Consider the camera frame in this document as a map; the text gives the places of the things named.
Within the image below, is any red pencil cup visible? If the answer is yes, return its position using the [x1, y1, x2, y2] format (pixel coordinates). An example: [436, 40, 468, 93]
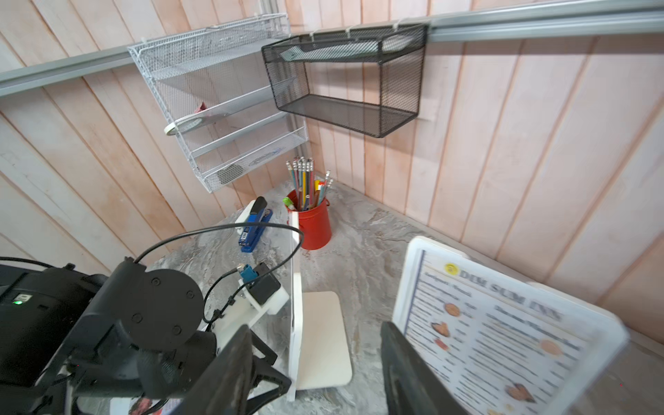
[298, 198, 332, 251]

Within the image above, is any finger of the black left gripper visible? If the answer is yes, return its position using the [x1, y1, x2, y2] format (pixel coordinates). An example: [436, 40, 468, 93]
[246, 331, 292, 414]

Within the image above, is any coloured pencils bundle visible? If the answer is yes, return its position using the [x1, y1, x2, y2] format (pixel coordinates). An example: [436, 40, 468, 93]
[284, 157, 334, 212]

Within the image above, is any black mesh basket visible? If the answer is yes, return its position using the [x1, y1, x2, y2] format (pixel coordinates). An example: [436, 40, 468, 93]
[262, 24, 428, 138]

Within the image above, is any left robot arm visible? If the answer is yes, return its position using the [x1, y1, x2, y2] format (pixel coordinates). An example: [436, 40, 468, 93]
[1, 259, 291, 414]

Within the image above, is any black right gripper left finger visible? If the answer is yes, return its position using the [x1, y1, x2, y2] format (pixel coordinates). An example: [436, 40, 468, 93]
[172, 325, 253, 415]

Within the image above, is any white tape roll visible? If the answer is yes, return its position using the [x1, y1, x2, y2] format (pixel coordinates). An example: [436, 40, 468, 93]
[164, 117, 204, 136]

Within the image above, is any blue stapler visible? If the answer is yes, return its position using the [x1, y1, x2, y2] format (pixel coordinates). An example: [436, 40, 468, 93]
[239, 196, 273, 253]

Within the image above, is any white wire shelf rack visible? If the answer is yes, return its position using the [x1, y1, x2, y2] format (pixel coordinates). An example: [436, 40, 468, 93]
[128, 13, 309, 193]

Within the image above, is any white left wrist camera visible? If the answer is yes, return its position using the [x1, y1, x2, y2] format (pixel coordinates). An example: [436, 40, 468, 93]
[212, 261, 291, 349]

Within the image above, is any white menu holder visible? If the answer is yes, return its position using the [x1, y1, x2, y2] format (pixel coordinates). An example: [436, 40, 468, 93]
[393, 236, 629, 414]
[286, 233, 353, 402]

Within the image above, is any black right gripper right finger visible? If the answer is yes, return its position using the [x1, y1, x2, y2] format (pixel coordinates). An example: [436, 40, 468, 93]
[380, 322, 466, 415]

